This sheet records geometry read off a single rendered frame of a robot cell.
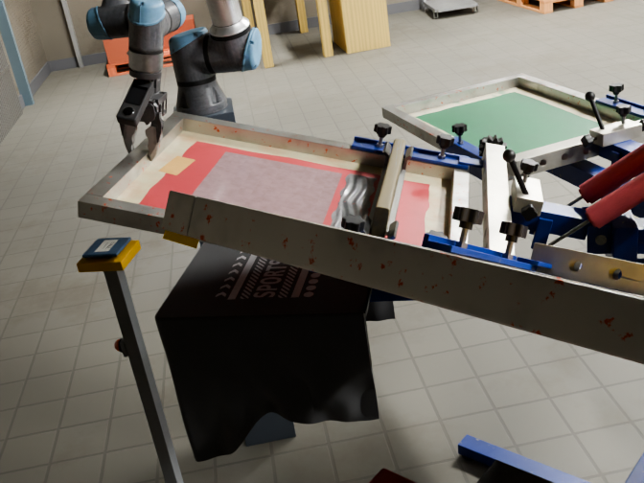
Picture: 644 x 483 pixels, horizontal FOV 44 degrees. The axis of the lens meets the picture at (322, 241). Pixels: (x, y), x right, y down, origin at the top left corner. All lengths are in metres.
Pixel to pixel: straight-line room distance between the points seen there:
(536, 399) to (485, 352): 0.34
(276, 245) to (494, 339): 2.64
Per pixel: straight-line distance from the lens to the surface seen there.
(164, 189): 1.79
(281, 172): 1.92
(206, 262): 2.01
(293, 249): 0.64
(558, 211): 1.79
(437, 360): 3.16
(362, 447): 2.79
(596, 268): 1.39
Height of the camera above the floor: 1.82
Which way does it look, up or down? 26 degrees down
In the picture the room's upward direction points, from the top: 9 degrees counter-clockwise
